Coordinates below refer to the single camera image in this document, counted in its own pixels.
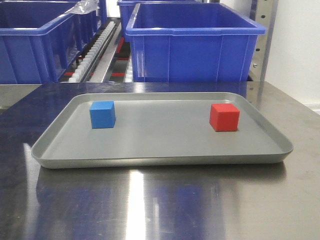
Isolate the red cube block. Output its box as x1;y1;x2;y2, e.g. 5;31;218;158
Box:
209;103;240;132

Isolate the grey metal tray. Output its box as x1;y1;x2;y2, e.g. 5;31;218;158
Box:
31;92;294;169

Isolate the blue cube block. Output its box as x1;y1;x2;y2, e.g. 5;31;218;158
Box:
89;101;116;129

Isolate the blue plastic bin right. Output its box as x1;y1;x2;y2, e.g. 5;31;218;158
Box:
125;2;266;82

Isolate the blue plastic bin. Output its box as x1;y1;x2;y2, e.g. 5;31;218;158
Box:
0;0;98;85
125;2;266;82

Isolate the blue bin behind right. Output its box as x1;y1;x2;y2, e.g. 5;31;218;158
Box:
117;0;201;43

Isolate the clear plastic sheet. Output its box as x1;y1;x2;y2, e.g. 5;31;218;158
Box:
66;0;98;15

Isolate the blue plastic bin left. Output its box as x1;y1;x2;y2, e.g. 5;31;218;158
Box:
0;0;98;85

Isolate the white roller conveyor rail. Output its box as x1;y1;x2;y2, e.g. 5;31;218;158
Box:
67;21;116;83

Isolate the metal shelf upright post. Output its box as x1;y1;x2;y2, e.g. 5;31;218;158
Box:
249;0;279;82

